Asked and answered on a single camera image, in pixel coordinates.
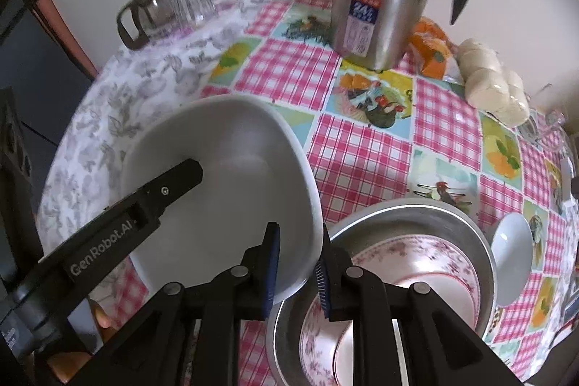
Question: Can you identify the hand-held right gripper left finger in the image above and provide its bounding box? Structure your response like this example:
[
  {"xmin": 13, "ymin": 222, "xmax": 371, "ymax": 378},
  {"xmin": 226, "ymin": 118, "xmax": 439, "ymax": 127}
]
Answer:
[{"xmin": 93, "ymin": 222, "xmax": 282, "ymax": 386}]

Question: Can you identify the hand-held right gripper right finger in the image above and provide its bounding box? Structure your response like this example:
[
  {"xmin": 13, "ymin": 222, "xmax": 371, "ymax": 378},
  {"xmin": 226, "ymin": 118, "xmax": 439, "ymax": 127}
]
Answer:
[{"xmin": 315, "ymin": 245, "xmax": 521, "ymax": 386}]

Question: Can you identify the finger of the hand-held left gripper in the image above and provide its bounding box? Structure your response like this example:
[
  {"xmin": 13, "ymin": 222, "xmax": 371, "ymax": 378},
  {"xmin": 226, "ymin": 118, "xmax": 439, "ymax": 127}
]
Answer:
[{"xmin": 131, "ymin": 158, "xmax": 204, "ymax": 230}]

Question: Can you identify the white square bowl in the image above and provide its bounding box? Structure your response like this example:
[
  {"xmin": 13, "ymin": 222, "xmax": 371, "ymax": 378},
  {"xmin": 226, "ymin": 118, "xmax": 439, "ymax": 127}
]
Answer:
[{"xmin": 120, "ymin": 94, "xmax": 324, "ymax": 301}]

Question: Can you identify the red rimmed white bowl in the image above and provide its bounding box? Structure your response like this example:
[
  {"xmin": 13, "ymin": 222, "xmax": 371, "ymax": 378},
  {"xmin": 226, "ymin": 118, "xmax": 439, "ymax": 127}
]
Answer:
[{"xmin": 332, "ymin": 272, "xmax": 476, "ymax": 386}]

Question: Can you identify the pink floral plate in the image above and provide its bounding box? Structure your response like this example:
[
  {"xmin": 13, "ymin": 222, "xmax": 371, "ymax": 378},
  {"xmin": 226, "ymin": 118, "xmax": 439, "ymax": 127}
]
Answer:
[{"xmin": 299, "ymin": 234, "xmax": 481, "ymax": 386}]

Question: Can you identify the large stainless steel basin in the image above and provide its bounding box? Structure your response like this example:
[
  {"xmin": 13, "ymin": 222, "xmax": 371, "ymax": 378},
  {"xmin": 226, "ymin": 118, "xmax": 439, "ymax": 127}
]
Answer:
[{"xmin": 267, "ymin": 198, "xmax": 498, "ymax": 386}]

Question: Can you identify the grey floral cloth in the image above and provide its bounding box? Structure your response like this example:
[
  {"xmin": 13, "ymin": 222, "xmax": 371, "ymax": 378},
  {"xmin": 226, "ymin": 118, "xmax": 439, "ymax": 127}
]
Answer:
[{"xmin": 36, "ymin": 0, "xmax": 272, "ymax": 242}]

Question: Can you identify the dark furniture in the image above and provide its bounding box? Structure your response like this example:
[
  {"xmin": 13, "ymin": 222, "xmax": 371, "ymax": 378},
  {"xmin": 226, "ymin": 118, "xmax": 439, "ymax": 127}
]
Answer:
[{"xmin": 0, "ymin": 88, "xmax": 34, "ymax": 278}]

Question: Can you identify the pink checked tablecloth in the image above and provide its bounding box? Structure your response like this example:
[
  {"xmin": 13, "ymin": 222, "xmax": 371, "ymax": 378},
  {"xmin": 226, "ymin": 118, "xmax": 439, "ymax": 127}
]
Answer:
[{"xmin": 90, "ymin": 0, "xmax": 579, "ymax": 386}]

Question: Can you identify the glass coffee pot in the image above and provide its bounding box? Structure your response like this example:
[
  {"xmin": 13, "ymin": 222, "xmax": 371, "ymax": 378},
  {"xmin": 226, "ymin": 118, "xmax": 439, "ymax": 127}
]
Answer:
[{"xmin": 117, "ymin": 0, "xmax": 182, "ymax": 51}]

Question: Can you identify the dark blue panel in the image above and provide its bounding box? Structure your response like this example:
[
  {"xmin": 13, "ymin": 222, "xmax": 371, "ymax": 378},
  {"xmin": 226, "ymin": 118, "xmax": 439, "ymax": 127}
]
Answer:
[{"xmin": 0, "ymin": 0, "xmax": 93, "ymax": 133}]

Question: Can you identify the small white round bowl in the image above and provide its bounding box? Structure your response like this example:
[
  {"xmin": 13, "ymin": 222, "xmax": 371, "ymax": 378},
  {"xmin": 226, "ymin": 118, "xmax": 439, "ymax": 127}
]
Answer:
[{"xmin": 491, "ymin": 212, "xmax": 535, "ymax": 307}]

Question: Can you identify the bag of steamed buns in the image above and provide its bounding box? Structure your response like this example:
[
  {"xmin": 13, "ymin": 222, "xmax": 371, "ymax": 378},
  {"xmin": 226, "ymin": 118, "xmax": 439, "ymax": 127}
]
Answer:
[{"xmin": 452, "ymin": 38, "xmax": 530, "ymax": 127}]

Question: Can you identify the orange snack packet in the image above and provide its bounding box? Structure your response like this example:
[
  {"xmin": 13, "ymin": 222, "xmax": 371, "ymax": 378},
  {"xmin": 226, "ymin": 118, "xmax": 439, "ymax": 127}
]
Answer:
[{"xmin": 409, "ymin": 19, "xmax": 455, "ymax": 79}]

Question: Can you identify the clear glass mug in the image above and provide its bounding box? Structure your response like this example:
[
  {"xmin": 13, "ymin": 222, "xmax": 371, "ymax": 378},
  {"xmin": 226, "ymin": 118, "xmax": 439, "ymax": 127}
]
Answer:
[{"xmin": 520, "ymin": 83, "xmax": 568, "ymax": 147}]

